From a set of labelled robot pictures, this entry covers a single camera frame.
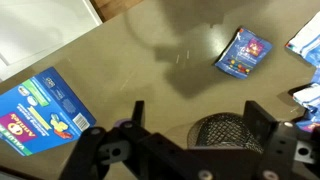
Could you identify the white lower cabinet door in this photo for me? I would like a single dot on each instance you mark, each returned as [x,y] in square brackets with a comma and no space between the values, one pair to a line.
[40,30]

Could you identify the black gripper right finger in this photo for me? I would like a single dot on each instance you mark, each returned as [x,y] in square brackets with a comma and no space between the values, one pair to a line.
[283,150]

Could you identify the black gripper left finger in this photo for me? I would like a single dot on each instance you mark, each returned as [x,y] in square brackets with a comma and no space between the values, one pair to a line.
[100,156]

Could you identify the blue snack pouch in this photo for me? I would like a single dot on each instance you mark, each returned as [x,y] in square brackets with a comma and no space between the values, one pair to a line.
[243,53]
[310,126]
[310,98]
[308,38]

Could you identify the blue Annie's snack box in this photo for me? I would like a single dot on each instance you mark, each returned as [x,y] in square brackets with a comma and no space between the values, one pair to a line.
[40,110]

